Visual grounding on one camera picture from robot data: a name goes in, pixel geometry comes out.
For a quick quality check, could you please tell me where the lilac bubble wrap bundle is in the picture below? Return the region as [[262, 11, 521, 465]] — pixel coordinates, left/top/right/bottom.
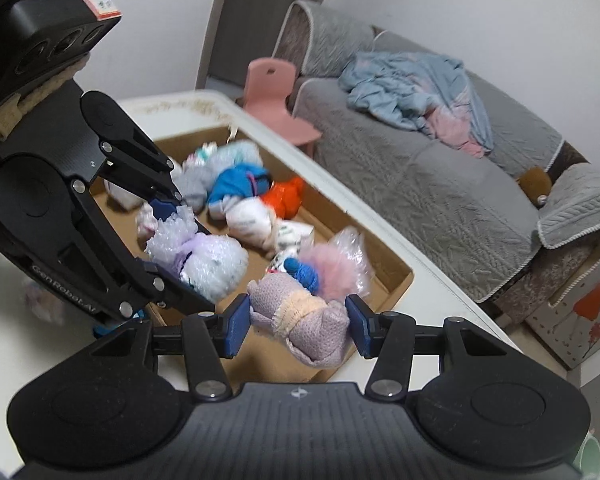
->
[[145, 206, 249, 304]]

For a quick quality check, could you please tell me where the mauve knit sock bundle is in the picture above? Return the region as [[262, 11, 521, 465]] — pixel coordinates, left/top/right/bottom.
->
[[247, 273, 351, 370]]

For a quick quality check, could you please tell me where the grey sock bundle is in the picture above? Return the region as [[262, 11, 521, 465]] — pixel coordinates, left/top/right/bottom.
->
[[173, 166, 216, 214]]

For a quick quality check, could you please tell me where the clear bubble wrap bundle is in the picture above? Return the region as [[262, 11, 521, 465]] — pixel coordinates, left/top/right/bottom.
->
[[328, 226, 375, 297]]

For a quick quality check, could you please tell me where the pink fluffy blue ball toy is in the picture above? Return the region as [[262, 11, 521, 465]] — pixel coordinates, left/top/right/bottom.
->
[[284, 244, 352, 301]]

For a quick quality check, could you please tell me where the blue sock roll pink tie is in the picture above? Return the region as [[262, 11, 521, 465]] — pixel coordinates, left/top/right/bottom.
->
[[207, 164, 273, 220]]

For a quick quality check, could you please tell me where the white patterned paper bundle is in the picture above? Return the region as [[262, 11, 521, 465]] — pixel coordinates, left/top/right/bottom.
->
[[225, 197, 279, 259]]

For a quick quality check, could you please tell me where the white green leaf bundle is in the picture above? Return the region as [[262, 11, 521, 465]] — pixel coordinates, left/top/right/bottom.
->
[[266, 220, 314, 272]]

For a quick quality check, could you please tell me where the orange plastic bag bundle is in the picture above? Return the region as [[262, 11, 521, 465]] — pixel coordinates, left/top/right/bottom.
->
[[260, 177, 304, 220]]

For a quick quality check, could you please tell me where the white sock bundle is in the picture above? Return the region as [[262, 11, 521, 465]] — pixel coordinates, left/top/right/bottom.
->
[[104, 180, 144, 211]]

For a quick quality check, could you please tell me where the blue sock roll rope tie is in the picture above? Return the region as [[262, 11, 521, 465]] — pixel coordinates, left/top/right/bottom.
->
[[92, 310, 147, 339]]

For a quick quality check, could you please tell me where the white bundle on table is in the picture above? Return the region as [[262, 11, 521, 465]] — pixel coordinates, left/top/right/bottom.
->
[[23, 278, 66, 326]]

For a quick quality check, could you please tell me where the small white teal tied bundle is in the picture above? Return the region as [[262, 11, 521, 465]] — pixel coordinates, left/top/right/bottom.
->
[[183, 142, 218, 167]]

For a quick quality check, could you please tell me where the bubble wrap teal tie bundle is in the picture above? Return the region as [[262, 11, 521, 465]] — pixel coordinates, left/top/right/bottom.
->
[[208, 140, 263, 174]]

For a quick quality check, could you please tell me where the brown cardboard box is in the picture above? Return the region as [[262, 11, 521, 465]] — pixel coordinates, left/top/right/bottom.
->
[[91, 128, 413, 387]]

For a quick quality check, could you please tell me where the grey sofa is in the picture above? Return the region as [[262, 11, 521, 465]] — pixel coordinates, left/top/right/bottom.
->
[[274, 0, 600, 323]]

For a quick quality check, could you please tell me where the pink plastic chair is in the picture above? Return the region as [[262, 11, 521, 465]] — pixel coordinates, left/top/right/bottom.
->
[[242, 58, 322, 157]]

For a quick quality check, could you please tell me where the grey door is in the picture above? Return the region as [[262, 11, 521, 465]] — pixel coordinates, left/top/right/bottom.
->
[[196, 0, 322, 89]]

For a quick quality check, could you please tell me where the brown plush toy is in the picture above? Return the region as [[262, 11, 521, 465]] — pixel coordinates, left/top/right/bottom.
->
[[517, 167, 553, 208]]

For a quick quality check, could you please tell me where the pink blanket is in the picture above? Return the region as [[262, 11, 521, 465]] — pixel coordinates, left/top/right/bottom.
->
[[425, 105, 486, 158]]

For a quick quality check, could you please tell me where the mint green cup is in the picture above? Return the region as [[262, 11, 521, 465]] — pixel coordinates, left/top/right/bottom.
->
[[573, 432, 600, 476]]

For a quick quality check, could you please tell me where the light blue blanket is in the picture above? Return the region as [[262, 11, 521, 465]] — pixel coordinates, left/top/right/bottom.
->
[[338, 52, 494, 157]]

